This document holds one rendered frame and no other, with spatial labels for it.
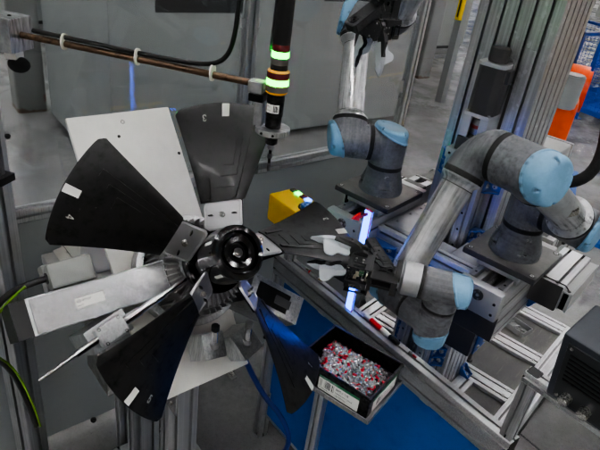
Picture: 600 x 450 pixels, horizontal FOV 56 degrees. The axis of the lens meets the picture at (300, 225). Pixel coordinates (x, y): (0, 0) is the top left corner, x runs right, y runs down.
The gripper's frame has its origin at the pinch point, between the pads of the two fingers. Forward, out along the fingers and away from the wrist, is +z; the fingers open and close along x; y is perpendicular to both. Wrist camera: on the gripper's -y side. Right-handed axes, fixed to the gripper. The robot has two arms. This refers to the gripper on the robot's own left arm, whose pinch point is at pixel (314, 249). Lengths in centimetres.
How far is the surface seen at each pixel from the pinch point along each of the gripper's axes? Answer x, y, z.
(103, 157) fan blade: -24.2, 19.2, 39.1
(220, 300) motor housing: 12.2, 11.1, 18.3
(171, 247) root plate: -4.5, 16.6, 27.1
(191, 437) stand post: 64, 14, 25
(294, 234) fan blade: -0.1, -3.8, 5.9
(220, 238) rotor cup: -8.8, 15.2, 17.1
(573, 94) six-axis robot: 68, -352, -125
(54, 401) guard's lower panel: 98, -4, 86
